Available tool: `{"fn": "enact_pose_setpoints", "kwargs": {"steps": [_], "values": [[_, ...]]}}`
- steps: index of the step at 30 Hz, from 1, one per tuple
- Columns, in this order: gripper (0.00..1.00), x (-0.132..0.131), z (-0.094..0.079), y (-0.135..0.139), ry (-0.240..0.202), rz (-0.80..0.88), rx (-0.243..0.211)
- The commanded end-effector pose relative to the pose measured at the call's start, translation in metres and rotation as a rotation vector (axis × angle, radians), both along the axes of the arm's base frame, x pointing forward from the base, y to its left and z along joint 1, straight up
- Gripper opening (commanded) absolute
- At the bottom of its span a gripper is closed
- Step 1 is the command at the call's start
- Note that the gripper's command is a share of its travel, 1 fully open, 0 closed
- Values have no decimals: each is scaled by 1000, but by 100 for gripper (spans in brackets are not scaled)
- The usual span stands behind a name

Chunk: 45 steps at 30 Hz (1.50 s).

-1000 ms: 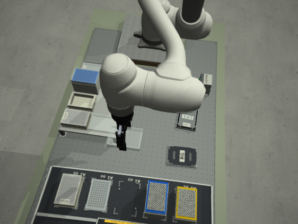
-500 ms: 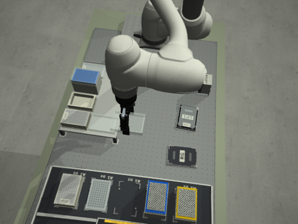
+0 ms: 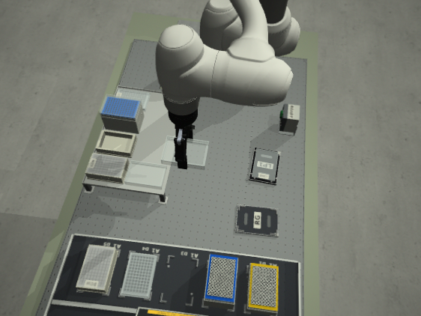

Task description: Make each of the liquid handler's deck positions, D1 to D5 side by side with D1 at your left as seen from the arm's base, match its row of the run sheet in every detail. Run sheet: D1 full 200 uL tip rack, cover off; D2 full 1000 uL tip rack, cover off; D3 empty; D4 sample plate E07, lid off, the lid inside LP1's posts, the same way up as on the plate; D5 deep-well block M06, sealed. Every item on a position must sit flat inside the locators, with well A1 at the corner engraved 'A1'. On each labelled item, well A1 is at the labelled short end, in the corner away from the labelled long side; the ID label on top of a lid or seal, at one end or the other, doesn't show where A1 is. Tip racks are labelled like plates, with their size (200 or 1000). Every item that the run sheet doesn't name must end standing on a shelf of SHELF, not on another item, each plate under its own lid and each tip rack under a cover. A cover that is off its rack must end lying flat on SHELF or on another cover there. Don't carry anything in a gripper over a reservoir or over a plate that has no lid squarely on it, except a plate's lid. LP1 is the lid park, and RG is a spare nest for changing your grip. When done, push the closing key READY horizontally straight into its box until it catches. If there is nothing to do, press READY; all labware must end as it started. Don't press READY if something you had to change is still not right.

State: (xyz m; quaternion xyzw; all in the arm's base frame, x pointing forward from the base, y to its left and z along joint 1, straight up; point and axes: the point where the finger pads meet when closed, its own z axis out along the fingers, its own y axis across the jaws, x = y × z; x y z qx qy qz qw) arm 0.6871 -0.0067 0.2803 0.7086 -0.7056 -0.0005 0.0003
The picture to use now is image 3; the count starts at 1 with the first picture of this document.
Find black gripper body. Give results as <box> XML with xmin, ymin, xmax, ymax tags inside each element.
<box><xmin>168</xmin><ymin>109</ymin><xmax>198</xmax><ymax>134</ymax></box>

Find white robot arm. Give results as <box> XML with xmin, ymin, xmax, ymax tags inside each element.
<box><xmin>156</xmin><ymin>0</ymin><xmax>300</xmax><ymax>115</ymax></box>

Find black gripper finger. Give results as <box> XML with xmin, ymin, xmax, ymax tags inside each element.
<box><xmin>188</xmin><ymin>124</ymin><xmax>195</xmax><ymax>139</ymax></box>
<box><xmin>174</xmin><ymin>125</ymin><xmax>190</xmax><ymax>169</ymax></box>

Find yellow tip rack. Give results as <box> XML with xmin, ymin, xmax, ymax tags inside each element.
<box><xmin>246</xmin><ymin>263</ymin><xmax>279</xmax><ymax>316</ymax></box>

